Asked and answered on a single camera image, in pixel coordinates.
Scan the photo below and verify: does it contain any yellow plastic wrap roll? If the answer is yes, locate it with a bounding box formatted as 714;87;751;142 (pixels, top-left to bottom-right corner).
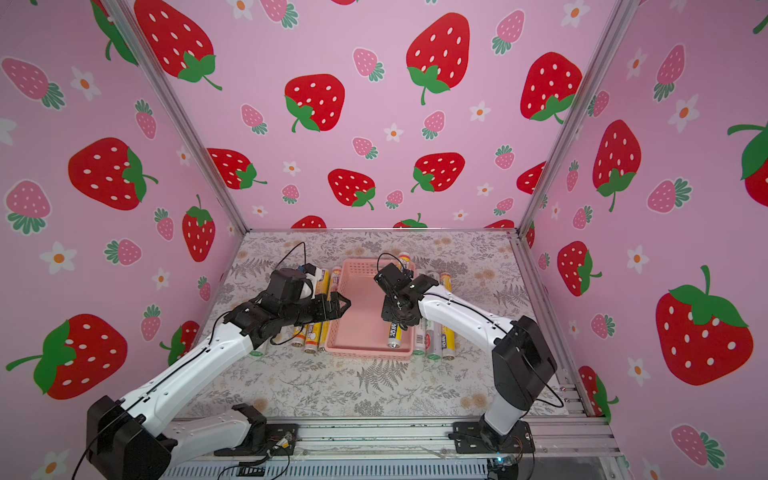
290;326;307;348
387;323;403;349
317;266;343;353
439;272;457;361
304;270;330;354

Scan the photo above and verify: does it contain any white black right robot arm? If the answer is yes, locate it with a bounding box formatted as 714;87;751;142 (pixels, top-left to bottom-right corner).
374;264;557;452

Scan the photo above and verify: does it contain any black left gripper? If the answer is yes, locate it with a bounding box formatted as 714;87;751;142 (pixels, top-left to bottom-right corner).
279;290;352;329

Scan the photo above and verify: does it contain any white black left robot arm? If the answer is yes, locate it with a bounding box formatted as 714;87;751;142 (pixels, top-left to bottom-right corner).
81;264;351;479

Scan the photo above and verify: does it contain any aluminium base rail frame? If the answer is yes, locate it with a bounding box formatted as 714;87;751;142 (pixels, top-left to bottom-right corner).
165;416;632;479

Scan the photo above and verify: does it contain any pink plastic basket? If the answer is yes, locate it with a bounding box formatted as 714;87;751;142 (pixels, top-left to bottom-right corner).
326;258;414;361

